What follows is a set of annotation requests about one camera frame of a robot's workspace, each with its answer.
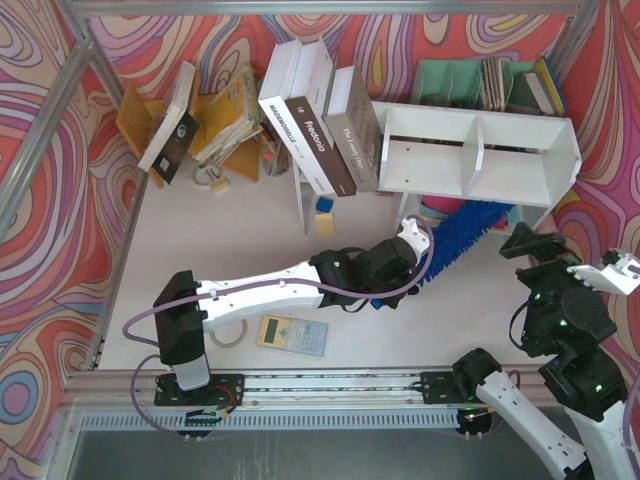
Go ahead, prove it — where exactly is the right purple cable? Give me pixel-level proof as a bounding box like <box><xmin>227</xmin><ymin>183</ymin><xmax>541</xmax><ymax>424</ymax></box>
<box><xmin>619</xmin><ymin>372</ymin><xmax>640</xmax><ymax>451</ymax></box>

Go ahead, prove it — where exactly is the blue microfiber duster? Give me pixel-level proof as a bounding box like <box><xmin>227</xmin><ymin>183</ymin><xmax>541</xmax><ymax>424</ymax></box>
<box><xmin>369</xmin><ymin>199</ymin><xmax>516</xmax><ymax>311</ymax></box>

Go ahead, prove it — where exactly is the white Mademoiselle book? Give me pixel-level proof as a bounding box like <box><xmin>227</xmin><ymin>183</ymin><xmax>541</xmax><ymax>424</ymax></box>
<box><xmin>258</xmin><ymin>39</ymin><xmax>334</xmax><ymax>195</ymax></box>

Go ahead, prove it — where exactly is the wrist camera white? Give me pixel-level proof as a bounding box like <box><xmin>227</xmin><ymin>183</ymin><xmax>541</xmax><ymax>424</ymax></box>
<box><xmin>567</xmin><ymin>248</ymin><xmax>639</xmax><ymax>296</ymax></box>
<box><xmin>397</xmin><ymin>217</ymin><xmax>431</xmax><ymax>257</ymax></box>

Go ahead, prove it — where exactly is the brown Fredonia book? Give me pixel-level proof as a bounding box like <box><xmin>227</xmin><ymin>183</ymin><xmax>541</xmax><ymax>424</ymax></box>
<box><xmin>286</xmin><ymin>39</ymin><xmax>356</xmax><ymax>197</ymax></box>

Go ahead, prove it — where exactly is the calculator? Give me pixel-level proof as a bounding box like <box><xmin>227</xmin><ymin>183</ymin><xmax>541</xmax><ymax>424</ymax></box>
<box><xmin>257</xmin><ymin>315</ymin><xmax>329</xmax><ymax>357</ymax></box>

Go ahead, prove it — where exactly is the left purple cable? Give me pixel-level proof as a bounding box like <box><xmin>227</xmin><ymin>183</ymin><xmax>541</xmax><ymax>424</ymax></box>
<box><xmin>122</xmin><ymin>214</ymin><xmax>435</xmax><ymax>441</ymax></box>

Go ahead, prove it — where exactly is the green desk organizer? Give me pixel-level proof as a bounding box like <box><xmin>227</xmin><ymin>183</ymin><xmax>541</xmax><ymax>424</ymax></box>
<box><xmin>410</xmin><ymin>56</ymin><xmax>567</xmax><ymax>117</ymax></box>

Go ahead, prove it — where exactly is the yellow wooden book rack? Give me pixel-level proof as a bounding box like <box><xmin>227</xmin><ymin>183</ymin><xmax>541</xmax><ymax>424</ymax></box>
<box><xmin>116</xmin><ymin>65</ymin><xmax>258</xmax><ymax>186</ymax></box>

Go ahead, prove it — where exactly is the purple cable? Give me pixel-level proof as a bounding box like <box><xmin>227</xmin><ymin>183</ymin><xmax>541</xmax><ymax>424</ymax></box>
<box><xmin>619</xmin><ymin>372</ymin><xmax>640</xmax><ymax>451</ymax></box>
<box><xmin>122</xmin><ymin>214</ymin><xmax>435</xmax><ymax>441</ymax></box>

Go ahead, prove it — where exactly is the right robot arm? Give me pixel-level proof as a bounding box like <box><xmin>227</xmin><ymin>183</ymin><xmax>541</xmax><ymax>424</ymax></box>
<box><xmin>453</xmin><ymin>222</ymin><xmax>639</xmax><ymax>479</ymax></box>

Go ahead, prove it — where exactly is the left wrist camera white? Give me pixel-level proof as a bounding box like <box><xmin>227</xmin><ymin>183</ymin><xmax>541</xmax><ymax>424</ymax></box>
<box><xmin>397</xmin><ymin>217</ymin><xmax>431</xmax><ymax>257</ymax></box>

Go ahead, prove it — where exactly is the blue small box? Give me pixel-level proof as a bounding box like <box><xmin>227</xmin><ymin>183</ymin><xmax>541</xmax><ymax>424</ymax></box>
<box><xmin>315</xmin><ymin>197</ymin><xmax>334</xmax><ymax>214</ymax></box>

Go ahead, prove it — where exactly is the yellow sticky note pad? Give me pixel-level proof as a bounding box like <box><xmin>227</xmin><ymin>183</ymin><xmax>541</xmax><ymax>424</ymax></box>
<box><xmin>314</xmin><ymin>213</ymin><xmax>336</xmax><ymax>238</ymax></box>

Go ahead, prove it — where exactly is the yellow books stack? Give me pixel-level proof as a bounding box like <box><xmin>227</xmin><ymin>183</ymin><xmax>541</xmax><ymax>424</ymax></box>
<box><xmin>192</xmin><ymin>65</ymin><xmax>262</xmax><ymax>166</ymax></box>

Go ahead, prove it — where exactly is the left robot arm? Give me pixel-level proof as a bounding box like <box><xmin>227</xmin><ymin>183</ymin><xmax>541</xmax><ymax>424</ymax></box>
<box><xmin>153</xmin><ymin>236</ymin><xmax>432</xmax><ymax>392</ymax></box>

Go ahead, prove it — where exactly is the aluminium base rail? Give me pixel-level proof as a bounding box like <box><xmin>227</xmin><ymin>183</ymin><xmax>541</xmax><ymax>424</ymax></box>
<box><xmin>62</xmin><ymin>369</ymin><xmax>497</xmax><ymax>438</ymax></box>

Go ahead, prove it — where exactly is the tape roll ring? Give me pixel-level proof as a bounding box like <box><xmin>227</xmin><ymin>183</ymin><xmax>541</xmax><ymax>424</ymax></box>
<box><xmin>209</xmin><ymin>319</ymin><xmax>248</xmax><ymax>348</ymax></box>

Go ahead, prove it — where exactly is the white bookshelf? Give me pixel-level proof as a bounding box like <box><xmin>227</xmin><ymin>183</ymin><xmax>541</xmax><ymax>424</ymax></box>
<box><xmin>294</xmin><ymin>100</ymin><xmax>584</xmax><ymax>236</ymax></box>

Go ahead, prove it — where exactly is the coloured paper stack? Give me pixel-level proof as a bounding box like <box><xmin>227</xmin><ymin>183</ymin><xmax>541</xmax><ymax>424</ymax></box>
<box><xmin>420</xmin><ymin>195</ymin><xmax>522</xmax><ymax>233</ymax></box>

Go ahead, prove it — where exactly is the black white book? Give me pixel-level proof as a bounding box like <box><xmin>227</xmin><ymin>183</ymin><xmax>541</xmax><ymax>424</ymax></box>
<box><xmin>138</xmin><ymin>61</ymin><xmax>199</xmax><ymax>184</ymax></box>

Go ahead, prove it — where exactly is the key ring with padlock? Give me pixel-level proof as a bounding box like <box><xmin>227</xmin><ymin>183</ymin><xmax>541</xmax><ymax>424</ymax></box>
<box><xmin>192</xmin><ymin>163</ymin><xmax>230</xmax><ymax>194</ymax></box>

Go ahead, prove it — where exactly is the pink toy pig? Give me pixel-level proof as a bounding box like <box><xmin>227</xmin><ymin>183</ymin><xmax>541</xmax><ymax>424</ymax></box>
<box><xmin>536</xmin><ymin>214</ymin><xmax>558</xmax><ymax>234</ymax></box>

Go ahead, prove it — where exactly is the grey Lonely Ones book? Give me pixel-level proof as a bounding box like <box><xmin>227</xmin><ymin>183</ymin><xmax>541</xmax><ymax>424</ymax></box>
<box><xmin>325</xmin><ymin>66</ymin><xmax>383</xmax><ymax>193</ymax></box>

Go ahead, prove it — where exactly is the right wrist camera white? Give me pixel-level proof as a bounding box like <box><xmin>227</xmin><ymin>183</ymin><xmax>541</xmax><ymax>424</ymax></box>
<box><xmin>567</xmin><ymin>248</ymin><xmax>639</xmax><ymax>296</ymax></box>

